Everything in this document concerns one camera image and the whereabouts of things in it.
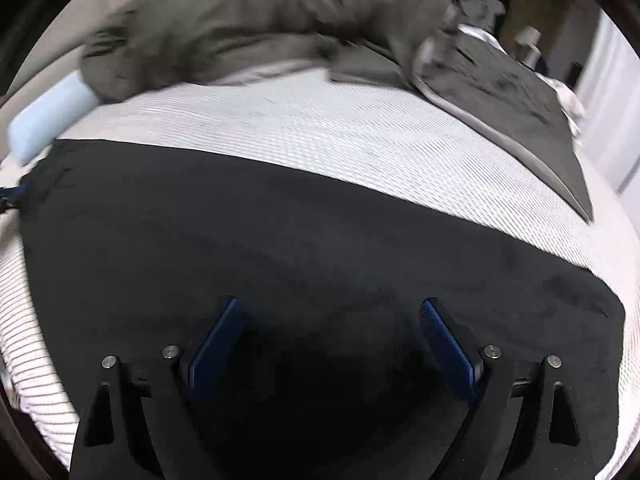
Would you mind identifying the light blue pillow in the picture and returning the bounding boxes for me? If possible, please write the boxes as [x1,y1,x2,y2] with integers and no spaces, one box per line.
[7,71,98,166]

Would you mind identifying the white chair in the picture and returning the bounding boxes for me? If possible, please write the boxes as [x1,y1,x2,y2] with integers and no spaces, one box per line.
[515,25,543,68]

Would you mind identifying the black pants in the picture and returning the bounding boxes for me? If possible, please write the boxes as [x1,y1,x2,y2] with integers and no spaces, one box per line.
[17,139,627,480]

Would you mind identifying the beige padded headboard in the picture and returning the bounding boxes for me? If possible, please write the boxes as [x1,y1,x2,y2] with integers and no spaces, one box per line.
[0,0,131,106]

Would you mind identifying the crumpled white sheet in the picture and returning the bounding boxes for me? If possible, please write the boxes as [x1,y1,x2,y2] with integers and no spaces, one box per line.
[457,22,587,133]

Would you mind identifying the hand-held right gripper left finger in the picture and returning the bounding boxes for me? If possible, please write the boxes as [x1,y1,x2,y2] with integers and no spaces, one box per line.
[70,296,246,480]

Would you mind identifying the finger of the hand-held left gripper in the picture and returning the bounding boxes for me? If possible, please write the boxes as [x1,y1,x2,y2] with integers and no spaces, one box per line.
[0,185,28,213]

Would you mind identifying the white sheer curtain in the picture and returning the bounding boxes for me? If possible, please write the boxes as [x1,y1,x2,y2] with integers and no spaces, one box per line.
[575,10,640,196]

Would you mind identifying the grey duvet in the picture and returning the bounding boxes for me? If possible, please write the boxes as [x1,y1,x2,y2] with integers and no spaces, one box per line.
[80,0,596,223]

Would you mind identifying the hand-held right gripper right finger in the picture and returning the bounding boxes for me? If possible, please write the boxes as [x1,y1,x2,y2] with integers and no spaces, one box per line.
[419,297,596,480]

